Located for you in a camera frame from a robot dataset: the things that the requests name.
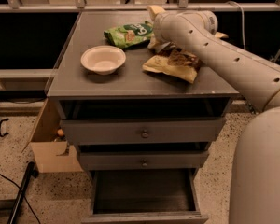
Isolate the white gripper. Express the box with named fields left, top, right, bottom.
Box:
left=147, top=5, right=176, bottom=49

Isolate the green rice chip bag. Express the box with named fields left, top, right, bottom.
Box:
left=104, top=21, right=153, bottom=49

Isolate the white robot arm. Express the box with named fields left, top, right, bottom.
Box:
left=147, top=6, right=280, bottom=224

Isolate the brown yellow chip bag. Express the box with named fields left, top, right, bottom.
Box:
left=142, top=31, right=229, bottom=84

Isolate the grey drawer cabinet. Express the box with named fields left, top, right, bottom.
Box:
left=46, top=9, right=243, bottom=224

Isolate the grey top drawer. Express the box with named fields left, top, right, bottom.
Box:
left=61, top=118, right=225, bottom=145

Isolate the grey drawer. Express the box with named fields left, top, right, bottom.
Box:
left=81, top=169, right=208, bottom=224
left=61, top=118, right=225, bottom=145
left=79, top=151, right=209, bottom=171

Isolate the grey middle drawer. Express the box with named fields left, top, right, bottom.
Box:
left=79, top=151, right=209, bottom=171

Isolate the grey bottom drawer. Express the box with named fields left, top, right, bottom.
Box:
left=81, top=169, right=208, bottom=224

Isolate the white paper bowl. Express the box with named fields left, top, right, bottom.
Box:
left=80, top=46, right=126, bottom=75

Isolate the cardboard box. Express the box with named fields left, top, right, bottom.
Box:
left=27, top=99, right=82, bottom=173

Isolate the black clamp on floor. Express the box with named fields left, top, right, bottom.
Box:
left=0, top=117, right=10, bottom=138

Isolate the black pole on floor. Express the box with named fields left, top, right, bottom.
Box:
left=7, top=161, right=36, bottom=224

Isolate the metal frame rail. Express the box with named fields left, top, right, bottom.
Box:
left=0, top=2, right=280, bottom=13

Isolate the white hanging cable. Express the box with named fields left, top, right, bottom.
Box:
left=226, top=1, right=248, bottom=51

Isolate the black floor cable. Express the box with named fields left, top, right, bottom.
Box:
left=0, top=165, right=43, bottom=224

